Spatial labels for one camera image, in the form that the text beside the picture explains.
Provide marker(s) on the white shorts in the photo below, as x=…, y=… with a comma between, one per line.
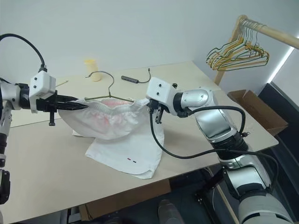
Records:
x=121, y=130

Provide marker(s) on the flat cardboard box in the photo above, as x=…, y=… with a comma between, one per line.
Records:
x=121, y=200

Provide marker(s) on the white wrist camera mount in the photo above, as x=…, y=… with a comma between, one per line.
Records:
x=42, y=84
x=158, y=89

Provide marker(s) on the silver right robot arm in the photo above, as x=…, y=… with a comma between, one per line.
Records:
x=210, y=116

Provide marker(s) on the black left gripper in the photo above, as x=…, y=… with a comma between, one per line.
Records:
x=46, y=103

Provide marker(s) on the wooden clothes rack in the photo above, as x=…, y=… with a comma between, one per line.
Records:
x=268, y=30

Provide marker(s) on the open cardboard box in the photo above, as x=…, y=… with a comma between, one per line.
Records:
x=259, y=109

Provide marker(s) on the grey rounded shape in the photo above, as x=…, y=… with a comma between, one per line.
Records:
x=167, y=211

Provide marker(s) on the dark panel with silver edge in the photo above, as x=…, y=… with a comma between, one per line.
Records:
x=287, y=105

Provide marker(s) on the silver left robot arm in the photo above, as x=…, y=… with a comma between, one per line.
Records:
x=10, y=95

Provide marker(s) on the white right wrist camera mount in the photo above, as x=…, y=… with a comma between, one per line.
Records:
x=158, y=89

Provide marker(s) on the black table frame bracket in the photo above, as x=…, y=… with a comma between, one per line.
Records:
x=210, y=180

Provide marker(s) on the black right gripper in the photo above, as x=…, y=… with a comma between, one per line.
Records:
x=153, y=106

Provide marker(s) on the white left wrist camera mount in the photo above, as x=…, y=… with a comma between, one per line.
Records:
x=42, y=84

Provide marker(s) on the bunch of hangers on rack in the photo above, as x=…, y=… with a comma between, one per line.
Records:
x=243, y=61

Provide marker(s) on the pale yellow plastic cup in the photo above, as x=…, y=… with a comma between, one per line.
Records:
x=94, y=70

